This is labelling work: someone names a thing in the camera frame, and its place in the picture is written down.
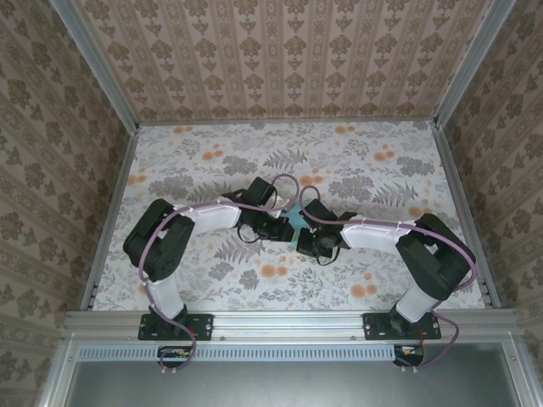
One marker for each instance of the light blue paper sheet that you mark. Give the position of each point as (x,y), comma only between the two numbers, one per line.
(296,219)

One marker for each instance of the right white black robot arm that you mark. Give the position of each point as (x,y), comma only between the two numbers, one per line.
(437,258)

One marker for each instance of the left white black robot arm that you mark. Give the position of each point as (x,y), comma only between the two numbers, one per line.
(161,241)

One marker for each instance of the floral patterned table cover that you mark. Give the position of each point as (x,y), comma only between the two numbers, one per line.
(297,292)

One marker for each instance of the grey metal panel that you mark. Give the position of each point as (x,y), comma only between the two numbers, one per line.
(275,386)

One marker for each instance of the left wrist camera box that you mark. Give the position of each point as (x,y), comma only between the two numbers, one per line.
(283,213)

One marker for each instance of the wide aluminium mounting rail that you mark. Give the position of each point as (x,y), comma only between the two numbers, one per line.
(288,324)

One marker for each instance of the thin aluminium rear rail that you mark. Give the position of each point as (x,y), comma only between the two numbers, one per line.
(297,122)

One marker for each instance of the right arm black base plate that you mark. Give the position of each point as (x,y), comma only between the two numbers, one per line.
(377,326)

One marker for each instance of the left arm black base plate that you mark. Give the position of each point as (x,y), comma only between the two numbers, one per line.
(199,326)

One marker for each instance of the aluminium side rail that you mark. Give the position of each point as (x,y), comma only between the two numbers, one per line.
(111,212)
(457,191)

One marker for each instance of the aluminium corner post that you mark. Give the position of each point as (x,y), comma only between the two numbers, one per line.
(471,63)
(99,63)

